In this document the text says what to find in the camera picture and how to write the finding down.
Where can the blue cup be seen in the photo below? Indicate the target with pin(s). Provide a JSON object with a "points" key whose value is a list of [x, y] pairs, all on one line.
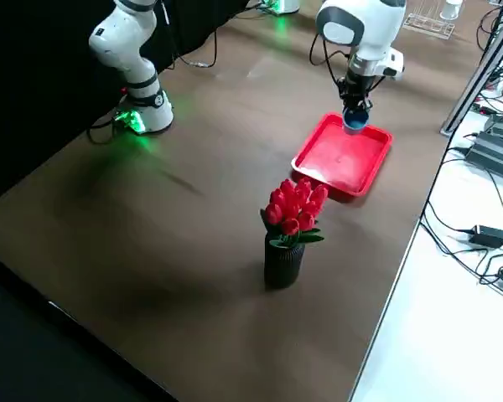
{"points": [[355, 125]]}

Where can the black ribbed vase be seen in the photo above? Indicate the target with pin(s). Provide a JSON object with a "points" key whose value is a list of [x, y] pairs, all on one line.
{"points": [[283, 264]]}

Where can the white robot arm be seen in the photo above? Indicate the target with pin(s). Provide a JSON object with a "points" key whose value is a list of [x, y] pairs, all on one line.
{"points": [[285, 5], [142, 84]]}

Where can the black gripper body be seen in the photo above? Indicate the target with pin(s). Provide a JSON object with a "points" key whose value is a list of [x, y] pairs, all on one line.
{"points": [[357, 89]]}

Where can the long black box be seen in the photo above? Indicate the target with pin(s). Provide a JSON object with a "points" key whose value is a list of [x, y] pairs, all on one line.
{"points": [[494, 146]]}

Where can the black power brick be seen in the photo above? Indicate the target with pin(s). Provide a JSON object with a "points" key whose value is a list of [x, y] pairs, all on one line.
{"points": [[490, 235]]}

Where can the red tulip bouquet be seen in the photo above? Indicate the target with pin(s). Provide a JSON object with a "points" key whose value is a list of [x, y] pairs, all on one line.
{"points": [[295, 205]]}

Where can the white cup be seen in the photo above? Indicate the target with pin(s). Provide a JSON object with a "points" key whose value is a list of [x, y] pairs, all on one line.
{"points": [[450, 8]]}

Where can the aluminium camera post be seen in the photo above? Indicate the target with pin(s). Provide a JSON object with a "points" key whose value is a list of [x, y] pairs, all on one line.
{"points": [[478, 75]]}

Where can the red plastic tray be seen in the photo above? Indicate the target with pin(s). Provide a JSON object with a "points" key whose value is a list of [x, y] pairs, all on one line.
{"points": [[339, 159]]}

